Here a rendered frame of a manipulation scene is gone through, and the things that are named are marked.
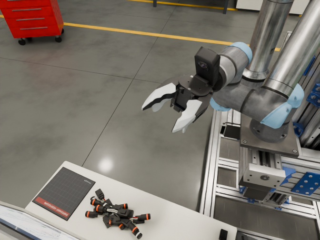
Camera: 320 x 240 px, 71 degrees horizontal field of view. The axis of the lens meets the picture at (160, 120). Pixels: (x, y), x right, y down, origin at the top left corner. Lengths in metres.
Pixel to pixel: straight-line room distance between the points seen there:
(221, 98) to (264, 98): 0.11
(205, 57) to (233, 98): 0.24
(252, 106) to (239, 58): 0.13
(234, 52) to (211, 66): 0.18
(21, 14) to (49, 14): 0.39
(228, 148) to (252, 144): 1.05
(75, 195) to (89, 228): 0.13
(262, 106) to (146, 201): 0.50
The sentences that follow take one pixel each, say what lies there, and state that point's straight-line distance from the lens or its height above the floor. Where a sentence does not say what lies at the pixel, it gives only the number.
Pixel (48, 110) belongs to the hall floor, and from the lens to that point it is 2.87.
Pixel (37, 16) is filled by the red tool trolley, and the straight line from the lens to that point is 4.11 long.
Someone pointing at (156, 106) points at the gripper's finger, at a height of 1.43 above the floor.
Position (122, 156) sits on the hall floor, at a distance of 2.18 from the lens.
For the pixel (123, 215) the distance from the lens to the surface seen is 0.79.
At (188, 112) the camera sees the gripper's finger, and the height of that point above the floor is 1.46.
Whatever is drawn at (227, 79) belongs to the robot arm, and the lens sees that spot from 0.57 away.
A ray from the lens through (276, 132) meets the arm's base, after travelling 1.00.
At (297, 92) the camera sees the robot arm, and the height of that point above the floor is 1.26.
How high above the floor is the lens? 1.76
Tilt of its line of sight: 45 degrees down
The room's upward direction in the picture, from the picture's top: straight up
